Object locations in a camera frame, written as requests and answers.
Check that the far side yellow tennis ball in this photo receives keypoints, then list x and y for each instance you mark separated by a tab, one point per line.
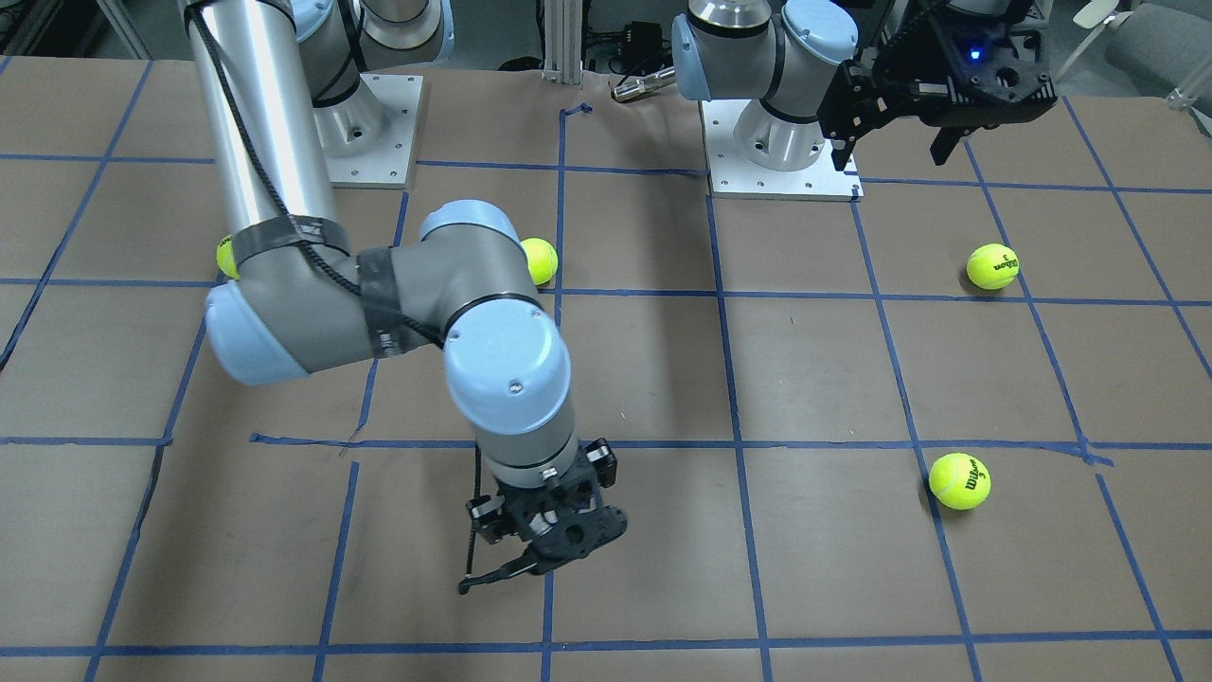
992	267

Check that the near side yellow tennis ball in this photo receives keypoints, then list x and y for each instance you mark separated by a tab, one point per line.
959	481

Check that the centre yellow tennis ball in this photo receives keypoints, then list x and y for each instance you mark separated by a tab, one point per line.
542	260

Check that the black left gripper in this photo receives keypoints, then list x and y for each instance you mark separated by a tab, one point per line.
898	66

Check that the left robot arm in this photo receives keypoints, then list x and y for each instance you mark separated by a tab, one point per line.
785	57

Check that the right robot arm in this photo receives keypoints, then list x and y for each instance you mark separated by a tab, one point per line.
285	99

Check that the grey office chair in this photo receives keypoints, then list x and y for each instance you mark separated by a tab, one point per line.
1161	46

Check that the aluminium frame post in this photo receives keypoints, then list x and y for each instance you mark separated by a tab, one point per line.
562	41

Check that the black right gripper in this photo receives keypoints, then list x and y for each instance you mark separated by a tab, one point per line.
599	464

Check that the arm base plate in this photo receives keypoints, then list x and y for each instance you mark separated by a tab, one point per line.
368	140
753	154

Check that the silver metal cylinder tool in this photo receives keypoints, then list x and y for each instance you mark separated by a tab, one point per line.
634	87

